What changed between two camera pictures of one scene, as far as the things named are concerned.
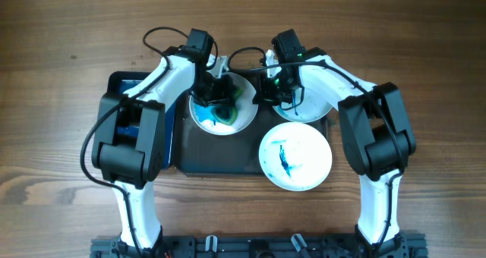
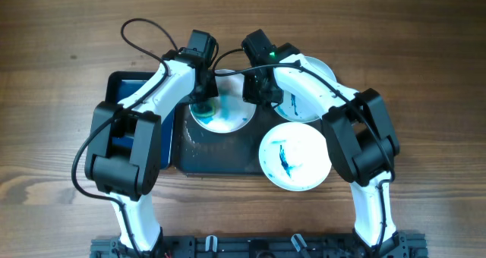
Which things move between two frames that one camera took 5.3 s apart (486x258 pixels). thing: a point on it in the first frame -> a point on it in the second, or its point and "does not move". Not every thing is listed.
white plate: x=312 y=107 does not move
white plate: x=247 y=108 does not move
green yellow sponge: x=228 y=114 -> x=203 y=109
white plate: x=295 y=156 does not move
